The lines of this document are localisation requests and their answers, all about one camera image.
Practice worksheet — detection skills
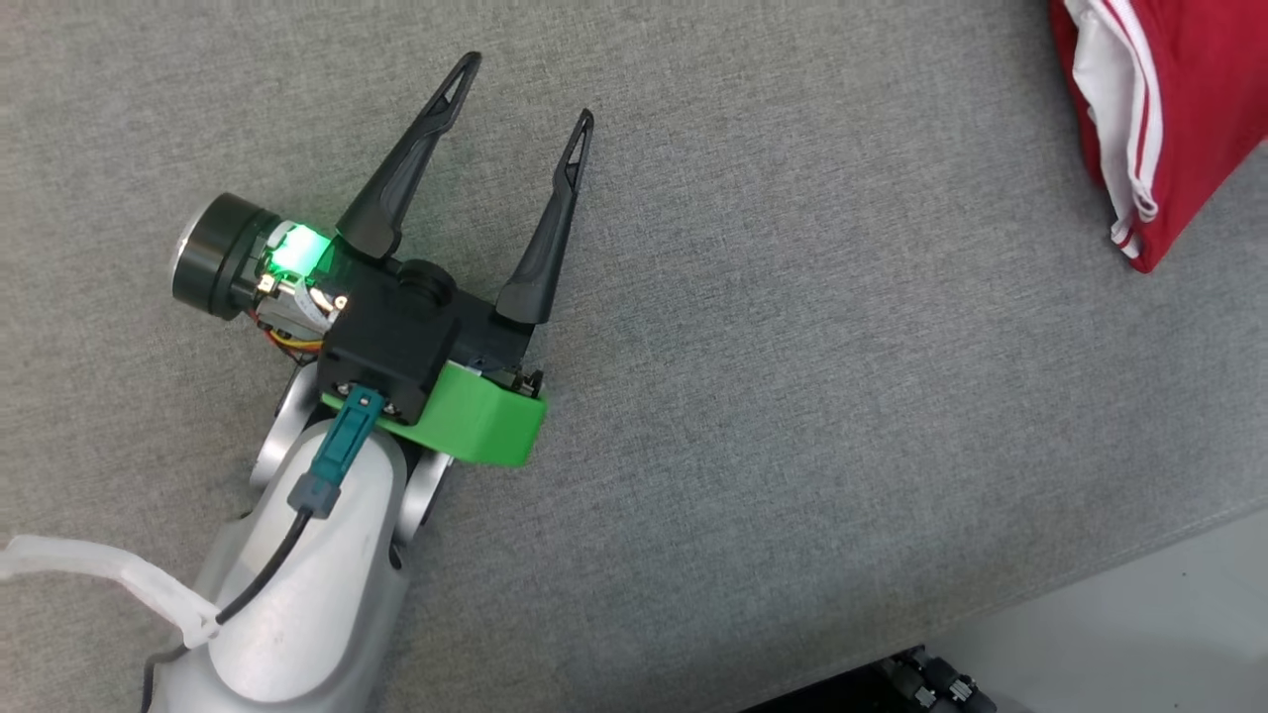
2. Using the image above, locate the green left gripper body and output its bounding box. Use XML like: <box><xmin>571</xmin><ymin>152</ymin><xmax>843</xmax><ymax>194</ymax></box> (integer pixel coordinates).
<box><xmin>171</xmin><ymin>191</ymin><xmax>548</xmax><ymax>468</ymax></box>

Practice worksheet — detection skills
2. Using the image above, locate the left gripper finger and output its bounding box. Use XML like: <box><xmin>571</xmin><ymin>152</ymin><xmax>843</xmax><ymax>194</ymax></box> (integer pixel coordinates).
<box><xmin>335</xmin><ymin>51</ymin><xmax>482</xmax><ymax>260</ymax></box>
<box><xmin>495</xmin><ymin>109</ymin><xmax>595</xmax><ymax>326</ymax></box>

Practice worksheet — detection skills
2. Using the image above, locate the teal plug black cable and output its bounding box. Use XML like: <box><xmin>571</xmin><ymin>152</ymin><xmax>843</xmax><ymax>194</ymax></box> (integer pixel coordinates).
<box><xmin>142</xmin><ymin>388</ymin><xmax>387</xmax><ymax>713</ymax></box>

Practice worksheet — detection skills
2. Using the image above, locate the red white sports jersey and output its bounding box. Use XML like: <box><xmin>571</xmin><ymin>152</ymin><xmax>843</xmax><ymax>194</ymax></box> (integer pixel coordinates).
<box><xmin>1050</xmin><ymin>0</ymin><xmax>1268</xmax><ymax>274</ymax></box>

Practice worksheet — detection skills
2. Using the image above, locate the white translucent strap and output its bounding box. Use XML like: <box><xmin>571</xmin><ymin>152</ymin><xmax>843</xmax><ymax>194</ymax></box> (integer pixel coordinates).
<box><xmin>0</xmin><ymin>535</ymin><xmax>222</xmax><ymax>651</ymax></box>

